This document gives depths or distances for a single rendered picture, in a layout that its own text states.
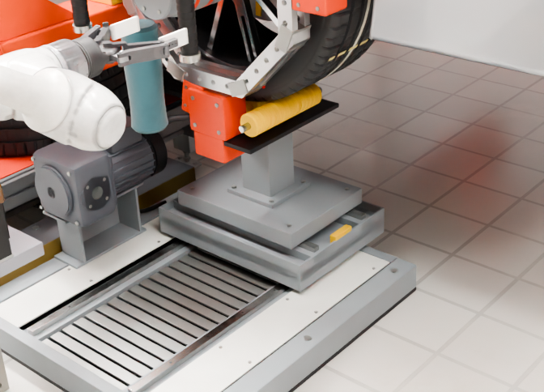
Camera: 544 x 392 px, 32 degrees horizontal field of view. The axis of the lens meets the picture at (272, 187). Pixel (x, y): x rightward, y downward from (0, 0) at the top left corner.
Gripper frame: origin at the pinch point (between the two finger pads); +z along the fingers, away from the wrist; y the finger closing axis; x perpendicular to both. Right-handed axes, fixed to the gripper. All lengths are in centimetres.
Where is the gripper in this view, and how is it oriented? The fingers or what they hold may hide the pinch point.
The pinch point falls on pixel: (157, 31)
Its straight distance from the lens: 185.3
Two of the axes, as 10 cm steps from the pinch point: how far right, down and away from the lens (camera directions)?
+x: -0.5, -8.8, -4.7
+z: 6.5, -3.8, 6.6
